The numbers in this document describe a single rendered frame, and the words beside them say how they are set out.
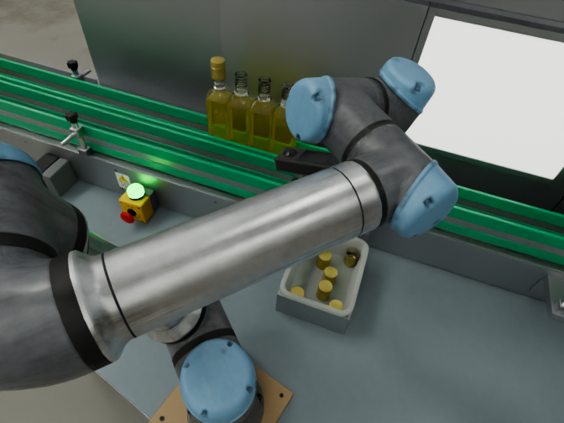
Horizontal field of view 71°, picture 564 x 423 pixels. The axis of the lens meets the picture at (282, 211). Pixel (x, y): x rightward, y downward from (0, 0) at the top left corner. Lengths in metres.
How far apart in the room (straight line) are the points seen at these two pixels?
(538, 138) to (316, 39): 0.56
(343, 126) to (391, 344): 0.66
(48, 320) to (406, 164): 0.32
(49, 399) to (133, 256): 1.54
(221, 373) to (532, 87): 0.84
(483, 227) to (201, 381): 0.73
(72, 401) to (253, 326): 1.01
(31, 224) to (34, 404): 1.50
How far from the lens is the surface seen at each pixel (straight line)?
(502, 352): 1.11
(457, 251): 1.09
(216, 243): 0.32
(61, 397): 1.83
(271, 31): 1.03
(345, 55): 1.00
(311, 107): 0.45
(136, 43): 1.30
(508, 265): 1.12
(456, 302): 1.12
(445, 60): 0.98
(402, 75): 0.52
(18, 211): 0.40
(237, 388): 0.66
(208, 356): 0.67
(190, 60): 1.22
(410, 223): 0.39
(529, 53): 0.99
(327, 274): 0.97
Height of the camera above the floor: 1.63
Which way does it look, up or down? 49 degrees down
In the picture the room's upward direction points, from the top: 6 degrees clockwise
